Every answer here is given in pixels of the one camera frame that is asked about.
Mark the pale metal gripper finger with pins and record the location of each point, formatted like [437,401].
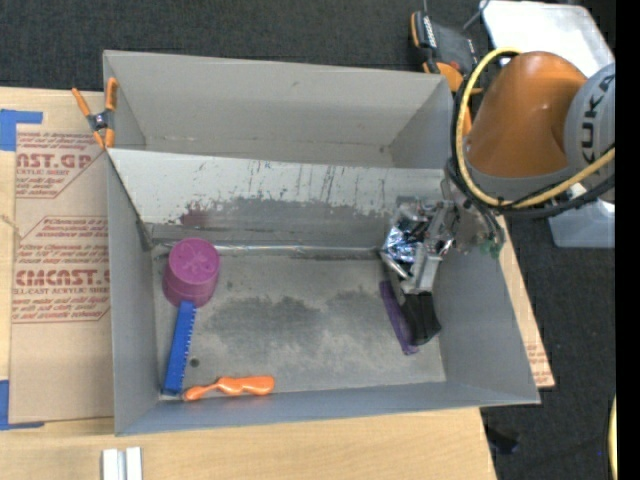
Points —
[402,245]
[425,270]

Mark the black soft pouch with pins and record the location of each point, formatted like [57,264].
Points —
[422,318]

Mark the purple flat strip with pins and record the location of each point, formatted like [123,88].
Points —
[397,320]

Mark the grey metal bin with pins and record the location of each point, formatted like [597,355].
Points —
[300,318]

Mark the magenta plastic cup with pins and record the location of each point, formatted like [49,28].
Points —
[191,271]

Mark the orange plastic toy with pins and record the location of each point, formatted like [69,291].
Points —
[235,385]

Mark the blue toothed plastic bar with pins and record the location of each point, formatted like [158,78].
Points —
[180,348]

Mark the brown cardboard board red print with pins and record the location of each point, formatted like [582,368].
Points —
[60,358]

